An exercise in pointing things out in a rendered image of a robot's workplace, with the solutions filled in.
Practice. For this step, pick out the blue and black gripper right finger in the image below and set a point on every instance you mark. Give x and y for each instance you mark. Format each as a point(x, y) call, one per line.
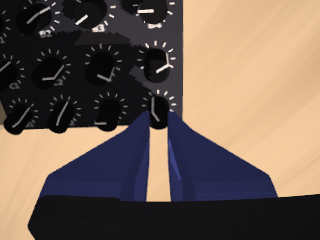
point(206, 171)

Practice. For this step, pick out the black knob box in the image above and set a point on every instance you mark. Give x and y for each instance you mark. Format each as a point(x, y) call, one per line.
point(123, 52)

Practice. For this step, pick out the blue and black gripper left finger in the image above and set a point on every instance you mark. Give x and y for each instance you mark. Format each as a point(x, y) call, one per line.
point(109, 169)

